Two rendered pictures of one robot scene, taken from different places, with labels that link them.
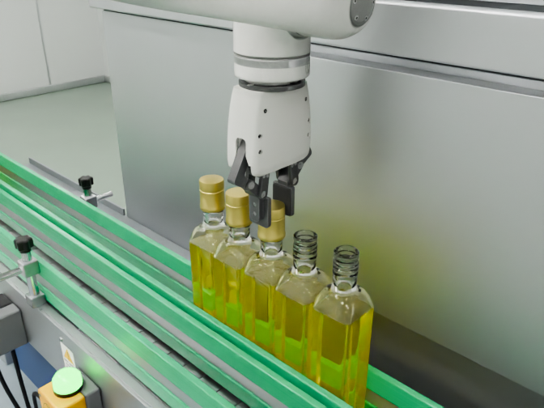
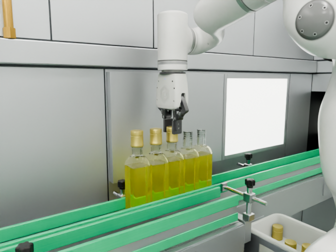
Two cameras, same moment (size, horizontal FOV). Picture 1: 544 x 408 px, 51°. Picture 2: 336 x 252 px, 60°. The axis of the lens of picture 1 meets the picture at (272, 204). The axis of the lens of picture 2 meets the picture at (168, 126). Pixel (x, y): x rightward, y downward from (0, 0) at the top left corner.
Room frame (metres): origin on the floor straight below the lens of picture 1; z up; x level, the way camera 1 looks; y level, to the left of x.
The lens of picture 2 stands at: (0.48, 0.83, 1.46)
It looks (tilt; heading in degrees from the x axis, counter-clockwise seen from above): 9 degrees down; 281
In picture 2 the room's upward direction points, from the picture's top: straight up
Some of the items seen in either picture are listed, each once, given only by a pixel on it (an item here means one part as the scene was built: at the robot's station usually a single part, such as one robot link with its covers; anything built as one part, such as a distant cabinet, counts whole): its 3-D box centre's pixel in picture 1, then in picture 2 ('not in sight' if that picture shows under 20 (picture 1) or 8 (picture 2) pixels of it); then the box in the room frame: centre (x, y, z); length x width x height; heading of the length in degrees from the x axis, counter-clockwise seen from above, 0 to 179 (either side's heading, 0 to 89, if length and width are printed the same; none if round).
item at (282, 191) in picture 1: (290, 186); (165, 120); (0.66, -0.02, 1.35); 0.03 x 0.03 x 0.07; 47
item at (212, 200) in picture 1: (212, 193); (137, 138); (0.71, 0.08, 1.31); 0.04 x 0.04 x 0.04
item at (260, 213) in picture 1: (252, 202); (179, 122); (0.61, 0.02, 1.35); 0.03 x 0.03 x 0.07; 47
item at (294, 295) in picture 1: (302, 338); (187, 180); (0.59, -0.04, 1.16); 0.06 x 0.06 x 0.21; 45
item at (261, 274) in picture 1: (271, 319); (171, 183); (0.63, 0.00, 1.16); 0.06 x 0.06 x 0.21; 47
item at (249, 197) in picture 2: not in sight; (242, 196); (0.42, -0.04, 1.12); 0.17 x 0.03 x 0.12; 136
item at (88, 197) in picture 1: (98, 203); not in sight; (1.09, 0.37, 1.11); 0.07 x 0.04 x 0.13; 136
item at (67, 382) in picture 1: (66, 380); not in sight; (0.67, 0.32, 1.01); 0.05 x 0.05 x 0.03
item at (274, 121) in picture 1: (272, 120); (172, 89); (0.63, 0.00, 1.44); 0.10 x 0.07 x 0.11; 137
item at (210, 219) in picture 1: (212, 207); (137, 146); (0.71, 0.08, 1.29); 0.03 x 0.03 x 0.05
